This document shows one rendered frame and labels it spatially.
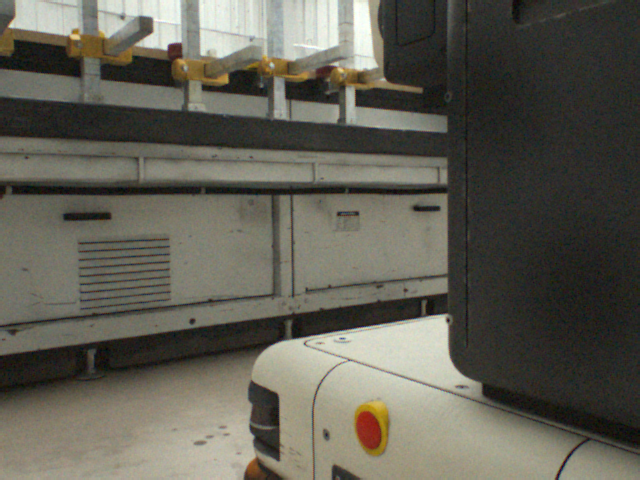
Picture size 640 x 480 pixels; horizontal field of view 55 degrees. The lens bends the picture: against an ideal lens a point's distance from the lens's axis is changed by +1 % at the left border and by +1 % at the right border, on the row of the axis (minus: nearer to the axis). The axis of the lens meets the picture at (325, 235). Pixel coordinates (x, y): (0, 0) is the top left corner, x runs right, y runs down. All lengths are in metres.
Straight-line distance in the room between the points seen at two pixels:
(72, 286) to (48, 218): 0.19
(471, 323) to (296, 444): 0.29
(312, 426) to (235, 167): 1.07
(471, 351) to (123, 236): 1.36
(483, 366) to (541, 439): 0.08
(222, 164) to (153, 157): 0.19
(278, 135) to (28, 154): 0.62
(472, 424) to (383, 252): 1.76
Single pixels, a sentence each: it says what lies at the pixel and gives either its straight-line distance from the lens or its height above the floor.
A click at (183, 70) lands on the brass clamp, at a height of 0.80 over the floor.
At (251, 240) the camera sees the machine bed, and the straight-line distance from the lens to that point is 1.97.
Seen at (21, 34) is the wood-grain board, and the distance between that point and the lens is 1.76.
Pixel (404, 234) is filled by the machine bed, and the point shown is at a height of 0.34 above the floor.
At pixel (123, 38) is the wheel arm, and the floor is 0.82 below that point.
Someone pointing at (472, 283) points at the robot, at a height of 0.39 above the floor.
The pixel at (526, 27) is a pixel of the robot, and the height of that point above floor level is 0.60.
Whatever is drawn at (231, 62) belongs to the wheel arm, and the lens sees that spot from 1.52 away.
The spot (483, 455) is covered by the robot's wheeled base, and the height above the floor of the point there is 0.26.
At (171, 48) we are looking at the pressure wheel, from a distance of 1.80.
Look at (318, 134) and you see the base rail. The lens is 1.78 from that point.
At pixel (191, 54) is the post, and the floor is 0.84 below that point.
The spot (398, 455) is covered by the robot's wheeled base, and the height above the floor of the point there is 0.23.
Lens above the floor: 0.47
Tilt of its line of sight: 3 degrees down
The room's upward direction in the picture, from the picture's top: 1 degrees counter-clockwise
